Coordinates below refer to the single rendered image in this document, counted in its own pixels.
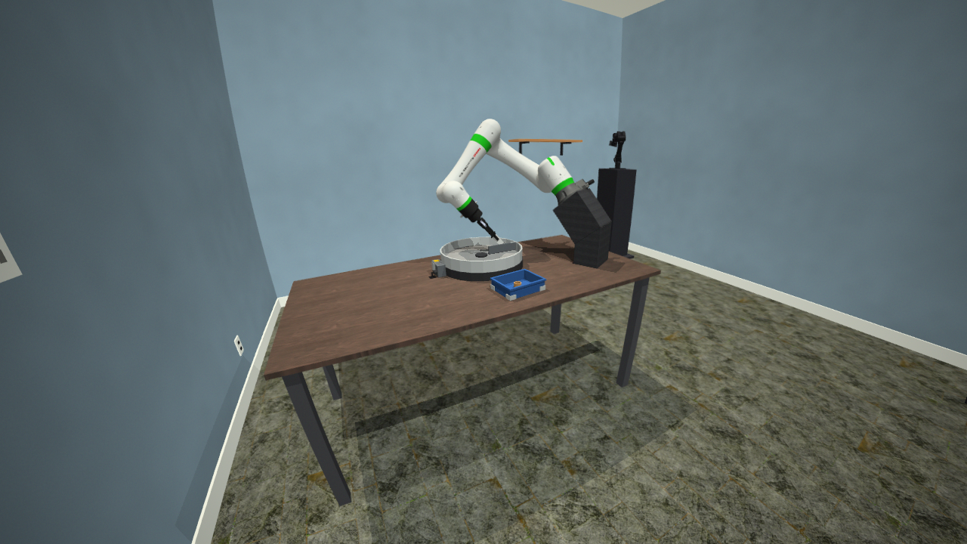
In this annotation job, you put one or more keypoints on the blue plastic crate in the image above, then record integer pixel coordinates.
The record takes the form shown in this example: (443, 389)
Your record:
(530, 283)

